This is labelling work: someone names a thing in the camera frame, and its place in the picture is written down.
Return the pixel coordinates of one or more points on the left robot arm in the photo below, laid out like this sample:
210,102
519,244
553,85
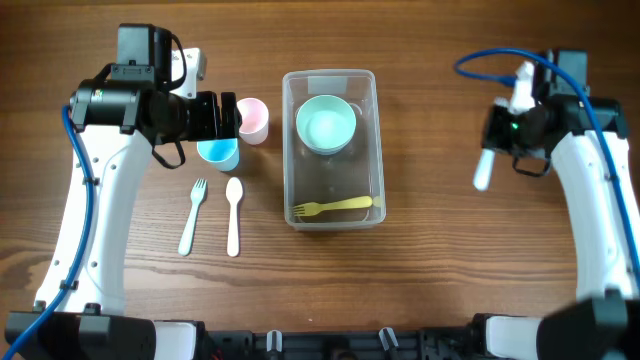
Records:
115,121

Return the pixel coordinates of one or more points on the blue plastic cup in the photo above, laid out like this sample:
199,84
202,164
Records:
224,155

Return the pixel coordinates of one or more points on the yellow plastic fork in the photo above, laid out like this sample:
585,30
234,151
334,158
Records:
313,208

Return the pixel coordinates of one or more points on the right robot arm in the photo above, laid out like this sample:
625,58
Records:
589,152

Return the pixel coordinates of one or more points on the green plastic bowl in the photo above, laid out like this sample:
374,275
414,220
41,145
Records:
325,121

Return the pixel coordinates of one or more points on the light blue plastic fork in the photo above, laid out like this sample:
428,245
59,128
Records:
484,169

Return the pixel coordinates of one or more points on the pink plastic cup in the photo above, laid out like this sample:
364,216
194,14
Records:
255,120

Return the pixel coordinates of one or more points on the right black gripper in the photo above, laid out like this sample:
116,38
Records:
498,133

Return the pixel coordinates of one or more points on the blue plastic bowl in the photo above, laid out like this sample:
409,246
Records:
325,151

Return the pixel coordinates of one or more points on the clear plastic container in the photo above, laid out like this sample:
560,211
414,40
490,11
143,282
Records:
355,171

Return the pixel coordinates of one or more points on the mint green plastic fork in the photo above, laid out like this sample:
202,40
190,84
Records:
197,196

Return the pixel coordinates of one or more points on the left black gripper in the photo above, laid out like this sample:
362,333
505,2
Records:
213,116

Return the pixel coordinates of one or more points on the cream plastic spoon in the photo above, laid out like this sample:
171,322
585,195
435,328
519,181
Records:
234,194

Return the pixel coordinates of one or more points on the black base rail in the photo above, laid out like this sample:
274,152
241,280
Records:
386,343

